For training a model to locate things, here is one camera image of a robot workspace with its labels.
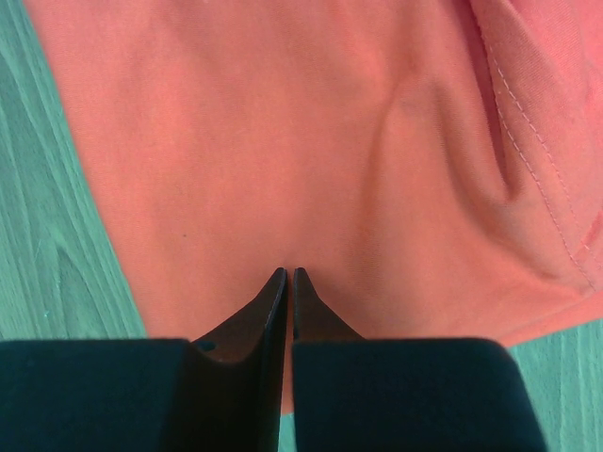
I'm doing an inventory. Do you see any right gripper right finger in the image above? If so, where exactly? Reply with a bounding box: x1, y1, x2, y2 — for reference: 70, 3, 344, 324
292, 268, 546, 451

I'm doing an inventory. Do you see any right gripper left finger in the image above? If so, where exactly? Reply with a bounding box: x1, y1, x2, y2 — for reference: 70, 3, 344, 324
1, 269, 287, 451

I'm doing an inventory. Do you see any orange t shirt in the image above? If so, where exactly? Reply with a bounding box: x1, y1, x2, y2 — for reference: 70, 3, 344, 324
22, 0, 603, 415

